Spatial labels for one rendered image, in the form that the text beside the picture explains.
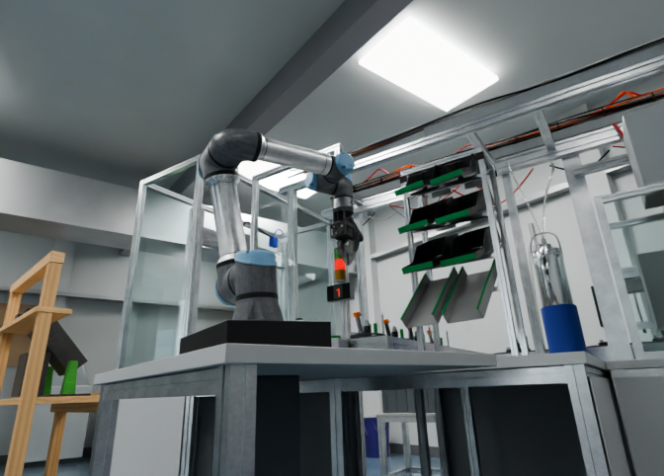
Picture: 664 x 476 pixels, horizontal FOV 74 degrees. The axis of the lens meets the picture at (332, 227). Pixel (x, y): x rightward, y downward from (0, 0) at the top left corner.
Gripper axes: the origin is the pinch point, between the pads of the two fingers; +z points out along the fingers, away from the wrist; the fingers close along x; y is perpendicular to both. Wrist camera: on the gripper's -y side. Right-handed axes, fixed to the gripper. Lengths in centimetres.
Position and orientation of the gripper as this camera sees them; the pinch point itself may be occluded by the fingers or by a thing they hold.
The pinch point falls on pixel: (349, 262)
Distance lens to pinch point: 162.8
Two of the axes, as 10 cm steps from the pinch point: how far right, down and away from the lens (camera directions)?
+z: 0.3, 9.3, -3.5
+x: 8.3, -2.2, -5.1
